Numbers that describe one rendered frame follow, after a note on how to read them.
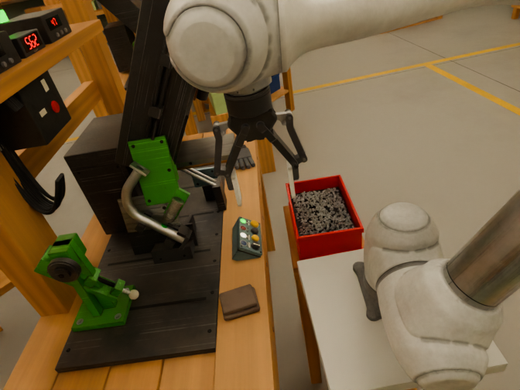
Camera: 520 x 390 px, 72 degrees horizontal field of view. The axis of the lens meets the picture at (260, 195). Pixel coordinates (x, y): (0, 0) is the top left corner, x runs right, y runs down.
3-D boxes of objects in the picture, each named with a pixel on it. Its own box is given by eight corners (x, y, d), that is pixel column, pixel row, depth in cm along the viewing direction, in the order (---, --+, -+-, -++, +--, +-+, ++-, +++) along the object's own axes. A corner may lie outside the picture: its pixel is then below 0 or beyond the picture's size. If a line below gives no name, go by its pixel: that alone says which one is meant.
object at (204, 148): (235, 139, 135) (234, 132, 134) (234, 162, 122) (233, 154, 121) (134, 156, 137) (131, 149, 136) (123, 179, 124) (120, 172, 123)
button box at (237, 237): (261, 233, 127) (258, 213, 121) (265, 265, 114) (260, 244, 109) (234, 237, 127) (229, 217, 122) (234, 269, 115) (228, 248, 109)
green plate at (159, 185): (186, 191, 121) (171, 130, 114) (182, 200, 114) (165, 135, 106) (153, 197, 122) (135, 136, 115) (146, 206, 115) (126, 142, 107)
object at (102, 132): (167, 183, 157) (139, 109, 137) (154, 228, 132) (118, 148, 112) (126, 189, 158) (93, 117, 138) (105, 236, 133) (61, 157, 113)
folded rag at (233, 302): (254, 289, 103) (252, 282, 101) (261, 311, 96) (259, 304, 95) (220, 299, 102) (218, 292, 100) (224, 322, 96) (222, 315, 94)
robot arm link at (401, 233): (418, 248, 98) (429, 185, 85) (443, 306, 84) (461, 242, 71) (357, 253, 100) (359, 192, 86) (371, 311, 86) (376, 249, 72)
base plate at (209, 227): (227, 145, 180) (227, 141, 179) (217, 352, 91) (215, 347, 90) (145, 159, 182) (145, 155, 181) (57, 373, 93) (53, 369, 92)
